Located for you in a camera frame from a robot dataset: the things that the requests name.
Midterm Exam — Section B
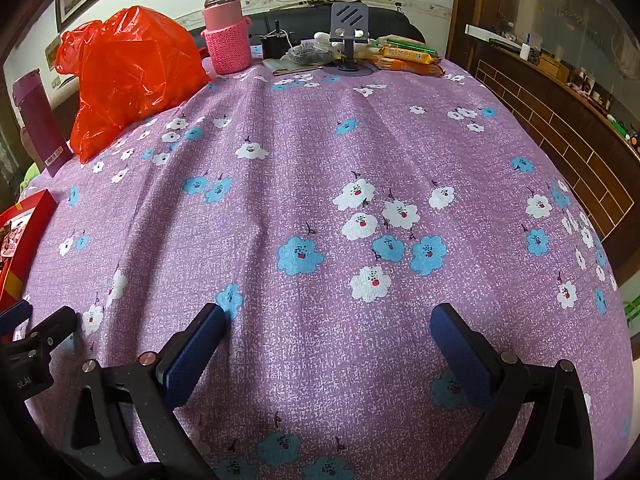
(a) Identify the red plastic bag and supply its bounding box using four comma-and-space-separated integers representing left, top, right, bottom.
54, 6, 212, 165

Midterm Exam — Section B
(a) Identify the maroon rectangular box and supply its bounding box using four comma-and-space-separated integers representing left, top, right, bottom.
12, 68, 72, 178

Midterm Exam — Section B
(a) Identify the purple floral tablecloth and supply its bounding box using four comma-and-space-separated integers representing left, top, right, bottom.
20, 55, 636, 480

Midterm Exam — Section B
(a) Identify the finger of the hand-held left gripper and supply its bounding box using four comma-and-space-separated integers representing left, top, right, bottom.
0, 300, 34, 336
30, 306, 79, 356

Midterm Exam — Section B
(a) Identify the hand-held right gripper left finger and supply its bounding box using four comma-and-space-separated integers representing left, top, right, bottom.
57, 303, 229, 480

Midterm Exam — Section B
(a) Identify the red gift box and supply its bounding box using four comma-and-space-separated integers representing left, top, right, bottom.
0, 189, 57, 306

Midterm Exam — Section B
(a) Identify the green plastic object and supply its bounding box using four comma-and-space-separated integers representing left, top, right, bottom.
622, 297, 640, 332

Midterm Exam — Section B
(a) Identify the frosted glass panel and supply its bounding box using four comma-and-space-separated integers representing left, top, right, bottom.
515, 0, 640, 111

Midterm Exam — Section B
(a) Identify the white plush toy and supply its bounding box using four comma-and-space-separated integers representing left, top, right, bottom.
314, 31, 371, 53

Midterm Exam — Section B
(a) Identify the black sofa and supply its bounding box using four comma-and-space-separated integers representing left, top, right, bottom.
247, 5, 426, 46

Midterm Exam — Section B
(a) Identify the thin booklet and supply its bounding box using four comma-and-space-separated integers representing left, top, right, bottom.
262, 57, 321, 77

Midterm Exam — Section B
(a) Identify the small black box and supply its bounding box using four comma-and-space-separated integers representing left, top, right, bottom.
261, 20, 296, 59

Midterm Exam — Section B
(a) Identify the clear bag of items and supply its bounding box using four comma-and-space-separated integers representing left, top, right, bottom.
281, 42, 331, 67

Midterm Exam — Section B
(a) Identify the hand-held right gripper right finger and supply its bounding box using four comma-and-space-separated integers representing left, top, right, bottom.
430, 303, 597, 480

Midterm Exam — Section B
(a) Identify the grey phone stand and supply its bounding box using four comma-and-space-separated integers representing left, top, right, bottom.
327, 1, 374, 74

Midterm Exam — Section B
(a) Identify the wooden brick-pattern counter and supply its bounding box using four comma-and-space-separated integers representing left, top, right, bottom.
445, 0, 640, 281

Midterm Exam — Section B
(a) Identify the green cracker packet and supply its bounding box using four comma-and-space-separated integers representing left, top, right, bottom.
375, 35, 436, 53

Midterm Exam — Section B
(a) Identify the pink knit-sleeved bottle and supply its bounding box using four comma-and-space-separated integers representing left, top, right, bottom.
201, 0, 252, 75

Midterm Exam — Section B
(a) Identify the orange cracker packet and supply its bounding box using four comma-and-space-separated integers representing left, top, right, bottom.
372, 57, 445, 79
378, 45, 441, 66

